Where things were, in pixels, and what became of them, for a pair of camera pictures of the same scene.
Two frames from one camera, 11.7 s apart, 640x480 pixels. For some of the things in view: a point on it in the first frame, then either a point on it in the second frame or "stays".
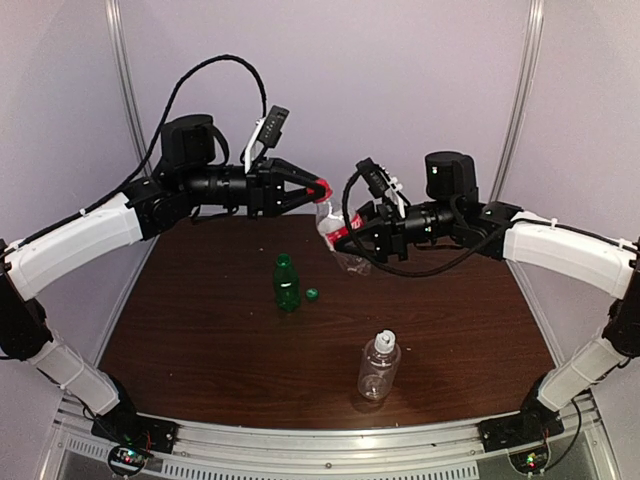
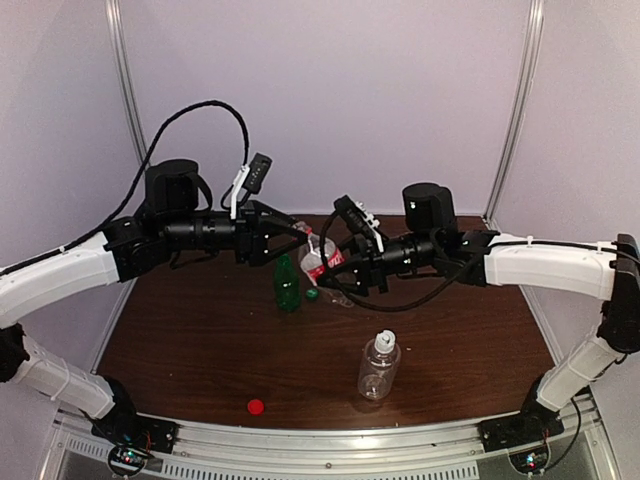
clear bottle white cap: x=378 y=366 stays
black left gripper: x=266 y=191 -> x=252 y=248
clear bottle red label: x=332 y=223 -> x=311 y=261
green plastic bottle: x=286 y=283 stays
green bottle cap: x=312 y=294 stays
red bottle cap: x=328 y=190 -> x=256 y=407
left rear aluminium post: x=121 y=73 stays
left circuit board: x=126 y=460 stays
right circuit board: x=531 y=462 stays
